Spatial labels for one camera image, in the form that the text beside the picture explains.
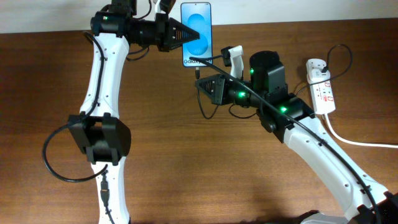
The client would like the black charger cable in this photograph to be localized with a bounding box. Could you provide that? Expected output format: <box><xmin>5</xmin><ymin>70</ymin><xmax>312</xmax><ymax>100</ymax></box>
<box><xmin>194</xmin><ymin>43</ymin><xmax>354</xmax><ymax>120</ymax></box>

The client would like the blue smartphone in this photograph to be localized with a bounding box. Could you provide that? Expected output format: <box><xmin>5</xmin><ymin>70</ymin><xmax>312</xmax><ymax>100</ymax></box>
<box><xmin>180</xmin><ymin>2</ymin><xmax>213</xmax><ymax>67</ymax></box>

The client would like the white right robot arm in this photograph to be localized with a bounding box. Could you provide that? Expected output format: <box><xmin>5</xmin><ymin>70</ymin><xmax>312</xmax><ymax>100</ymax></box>
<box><xmin>195</xmin><ymin>51</ymin><xmax>397</xmax><ymax>223</ymax></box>

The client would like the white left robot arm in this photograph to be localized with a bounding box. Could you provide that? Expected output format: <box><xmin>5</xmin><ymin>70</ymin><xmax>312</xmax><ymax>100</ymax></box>
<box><xmin>42</xmin><ymin>0</ymin><xmax>200</xmax><ymax>223</ymax></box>

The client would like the white charger plug adapter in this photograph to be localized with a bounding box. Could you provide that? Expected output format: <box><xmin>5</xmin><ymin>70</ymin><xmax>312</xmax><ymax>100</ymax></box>
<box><xmin>307</xmin><ymin>68</ymin><xmax>330</xmax><ymax>84</ymax></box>

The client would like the white power strip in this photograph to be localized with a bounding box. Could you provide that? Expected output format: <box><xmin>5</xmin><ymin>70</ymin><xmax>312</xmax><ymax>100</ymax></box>
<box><xmin>306</xmin><ymin>58</ymin><xmax>336</xmax><ymax>114</ymax></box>

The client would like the white power strip cord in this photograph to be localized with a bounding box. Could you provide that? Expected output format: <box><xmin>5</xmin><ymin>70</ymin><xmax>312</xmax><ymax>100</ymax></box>
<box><xmin>322</xmin><ymin>113</ymin><xmax>398</xmax><ymax>149</ymax></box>

